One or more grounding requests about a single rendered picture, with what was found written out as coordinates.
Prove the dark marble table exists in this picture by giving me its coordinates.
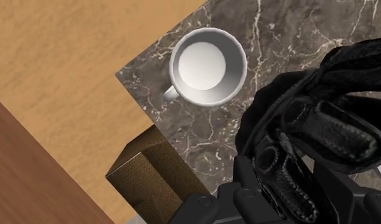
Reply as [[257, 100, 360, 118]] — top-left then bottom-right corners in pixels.
[[114, 0, 381, 197]]

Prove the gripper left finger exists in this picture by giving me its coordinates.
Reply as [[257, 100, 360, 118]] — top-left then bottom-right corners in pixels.
[[168, 156, 284, 224]]

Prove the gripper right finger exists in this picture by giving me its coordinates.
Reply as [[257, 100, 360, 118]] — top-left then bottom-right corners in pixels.
[[314, 161, 381, 224]]

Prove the black stitched leather object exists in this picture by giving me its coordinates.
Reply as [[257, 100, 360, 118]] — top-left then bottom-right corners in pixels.
[[235, 38, 381, 224]]

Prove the brown patterned robot stand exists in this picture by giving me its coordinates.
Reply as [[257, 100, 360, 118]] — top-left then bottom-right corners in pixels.
[[105, 125, 211, 224]]

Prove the white mug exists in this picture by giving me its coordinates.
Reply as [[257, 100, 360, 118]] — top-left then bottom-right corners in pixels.
[[162, 27, 249, 108]]

